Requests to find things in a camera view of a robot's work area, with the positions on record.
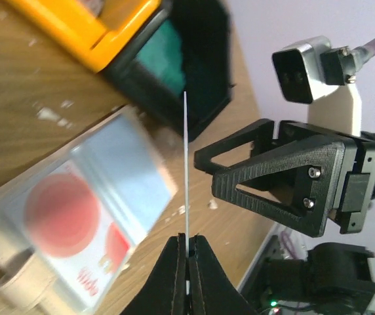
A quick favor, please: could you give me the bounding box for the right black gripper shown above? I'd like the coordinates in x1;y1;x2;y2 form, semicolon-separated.
212;121;375;238

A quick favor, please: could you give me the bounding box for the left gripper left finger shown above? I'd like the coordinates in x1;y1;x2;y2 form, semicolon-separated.
121;234;186;315

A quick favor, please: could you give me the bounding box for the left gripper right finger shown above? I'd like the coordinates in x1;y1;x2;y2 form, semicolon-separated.
188;235;256;315

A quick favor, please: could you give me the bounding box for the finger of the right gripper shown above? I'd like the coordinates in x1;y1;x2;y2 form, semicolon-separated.
193;118;275;175

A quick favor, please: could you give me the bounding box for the teal card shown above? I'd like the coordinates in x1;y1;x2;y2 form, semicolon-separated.
183;91;191;296

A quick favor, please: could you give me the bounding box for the beige leather card holder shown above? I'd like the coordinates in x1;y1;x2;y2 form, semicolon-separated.
0;107;177;314

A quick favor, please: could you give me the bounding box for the red circle card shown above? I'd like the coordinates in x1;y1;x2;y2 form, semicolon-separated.
5;160;131;308

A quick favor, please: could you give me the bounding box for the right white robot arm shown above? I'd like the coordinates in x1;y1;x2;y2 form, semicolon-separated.
194;119;375;314

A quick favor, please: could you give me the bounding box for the teal cards stack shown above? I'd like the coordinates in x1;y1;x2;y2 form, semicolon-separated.
136;20;186;95

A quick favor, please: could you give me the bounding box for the black bin right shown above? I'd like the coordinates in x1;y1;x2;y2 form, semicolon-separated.
101;1;233;140

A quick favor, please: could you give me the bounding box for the yellow bin middle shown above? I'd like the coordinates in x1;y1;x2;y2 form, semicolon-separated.
7;1;161;73

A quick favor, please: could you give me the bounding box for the aluminium rail frame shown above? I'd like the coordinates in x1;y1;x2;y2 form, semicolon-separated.
237;223;289;297

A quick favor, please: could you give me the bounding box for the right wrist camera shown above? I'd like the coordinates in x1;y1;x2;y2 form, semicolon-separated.
271;35;363;137

